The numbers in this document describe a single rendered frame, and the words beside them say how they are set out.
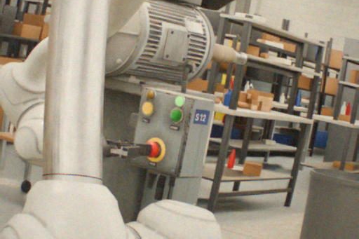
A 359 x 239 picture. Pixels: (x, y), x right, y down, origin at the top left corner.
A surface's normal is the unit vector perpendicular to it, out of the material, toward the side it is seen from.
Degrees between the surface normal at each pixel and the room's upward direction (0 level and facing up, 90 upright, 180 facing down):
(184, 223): 52
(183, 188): 90
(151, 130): 90
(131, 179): 90
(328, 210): 93
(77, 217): 66
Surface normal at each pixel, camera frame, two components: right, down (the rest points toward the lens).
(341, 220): -0.07, 0.10
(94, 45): 0.70, -0.14
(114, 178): -0.57, -0.07
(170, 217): -0.04, -0.66
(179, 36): 0.80, 0.18
